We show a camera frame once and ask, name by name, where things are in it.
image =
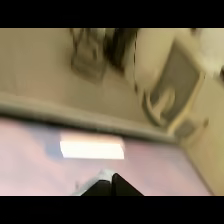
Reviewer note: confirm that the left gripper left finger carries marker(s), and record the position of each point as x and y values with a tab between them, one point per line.
98	186

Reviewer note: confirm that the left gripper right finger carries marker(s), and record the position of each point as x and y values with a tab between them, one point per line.
123	187

